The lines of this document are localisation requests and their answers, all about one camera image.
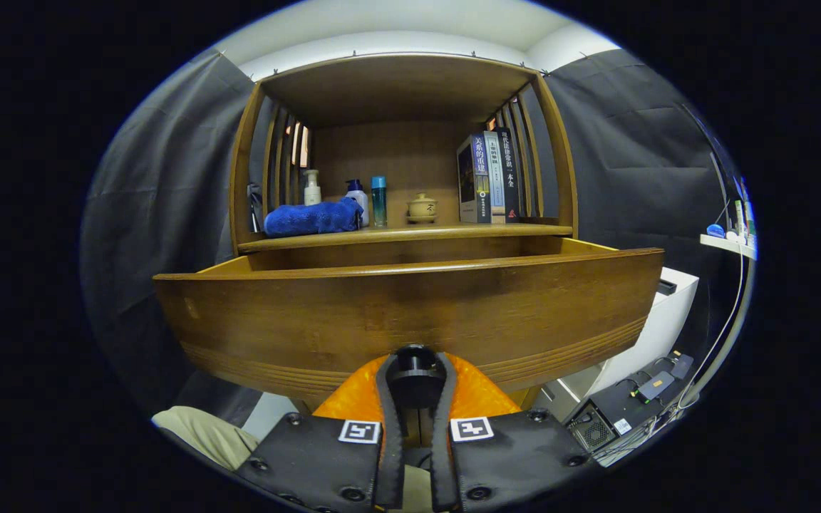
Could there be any book with blue spine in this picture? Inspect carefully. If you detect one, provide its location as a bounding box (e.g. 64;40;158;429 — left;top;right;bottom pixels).
457;133;491;224

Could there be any black computer case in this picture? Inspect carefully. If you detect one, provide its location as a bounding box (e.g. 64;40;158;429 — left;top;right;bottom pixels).
566;388;668;453

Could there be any person's beige trouser leg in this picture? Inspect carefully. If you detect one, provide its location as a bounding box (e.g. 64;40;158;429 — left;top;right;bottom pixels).
152;406;262;471

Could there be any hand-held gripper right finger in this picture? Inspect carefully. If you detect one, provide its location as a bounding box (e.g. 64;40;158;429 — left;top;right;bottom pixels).
430;353;601;513

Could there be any book with black spine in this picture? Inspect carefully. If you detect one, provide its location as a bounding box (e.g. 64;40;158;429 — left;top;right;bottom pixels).
494;126;522;223

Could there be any white side table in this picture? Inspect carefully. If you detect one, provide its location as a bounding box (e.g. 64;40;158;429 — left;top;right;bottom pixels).
674;232;758;414

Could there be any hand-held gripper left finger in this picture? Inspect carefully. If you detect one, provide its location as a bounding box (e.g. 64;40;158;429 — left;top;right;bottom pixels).
234;354;406;513

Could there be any wooden drawer with black knob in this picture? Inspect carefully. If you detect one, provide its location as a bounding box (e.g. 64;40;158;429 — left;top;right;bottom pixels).
153;237;666;410

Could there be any clear blue bottle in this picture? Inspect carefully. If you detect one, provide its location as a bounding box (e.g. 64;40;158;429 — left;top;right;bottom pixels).
371;176;388;228

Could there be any wooden cabinet with slatted sides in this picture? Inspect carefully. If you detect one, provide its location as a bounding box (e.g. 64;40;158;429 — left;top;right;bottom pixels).
229;51;580;414

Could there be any white bottle with blue cap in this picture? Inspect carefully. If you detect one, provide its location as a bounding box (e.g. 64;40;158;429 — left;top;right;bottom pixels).
344;179;370;227

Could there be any wooden countertop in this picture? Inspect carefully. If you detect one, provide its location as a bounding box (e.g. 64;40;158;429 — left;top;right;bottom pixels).
237;222;574;254

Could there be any beige lidded tea cup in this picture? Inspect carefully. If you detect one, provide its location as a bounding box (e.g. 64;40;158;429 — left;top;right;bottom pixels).
407;192;439;224

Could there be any book with pale spine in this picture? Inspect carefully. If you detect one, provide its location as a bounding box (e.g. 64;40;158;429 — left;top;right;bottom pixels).
483;130;506;224

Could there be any blue towel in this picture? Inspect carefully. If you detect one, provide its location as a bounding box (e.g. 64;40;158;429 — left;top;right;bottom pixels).
264;197;364;238

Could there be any white box cabinet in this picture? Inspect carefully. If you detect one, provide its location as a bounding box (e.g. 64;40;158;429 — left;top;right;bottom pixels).
535;267;700;421

